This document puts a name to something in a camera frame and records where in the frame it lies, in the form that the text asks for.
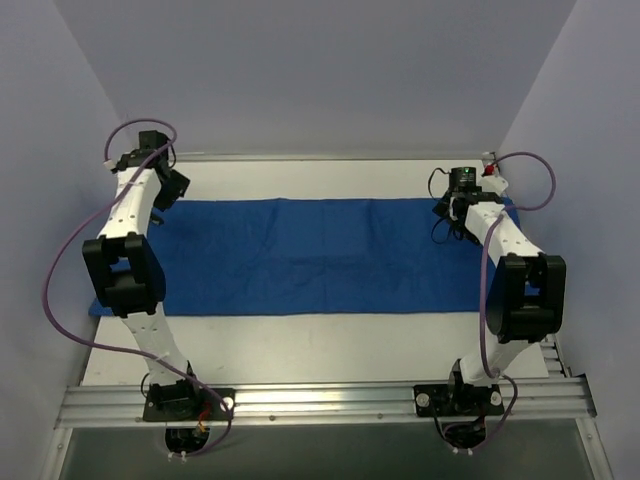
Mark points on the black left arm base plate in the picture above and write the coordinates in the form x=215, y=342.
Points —
x=180, y=403

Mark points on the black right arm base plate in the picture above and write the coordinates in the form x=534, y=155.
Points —
x=444, y=400

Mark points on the aluminium back rail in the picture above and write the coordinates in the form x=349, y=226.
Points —
x=385, y=156

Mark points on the blue surgical drape cloth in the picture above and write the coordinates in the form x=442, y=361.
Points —
x=287, y=257

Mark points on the aluminium front rail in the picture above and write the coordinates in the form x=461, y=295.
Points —
x=326, y=404

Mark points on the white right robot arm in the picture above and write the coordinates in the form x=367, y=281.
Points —
x=522, y=288

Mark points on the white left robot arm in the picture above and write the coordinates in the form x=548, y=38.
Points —
x=127, y=275

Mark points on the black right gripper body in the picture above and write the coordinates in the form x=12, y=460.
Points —
x=445, y=206

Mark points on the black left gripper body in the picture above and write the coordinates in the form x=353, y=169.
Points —
x=176, y=185

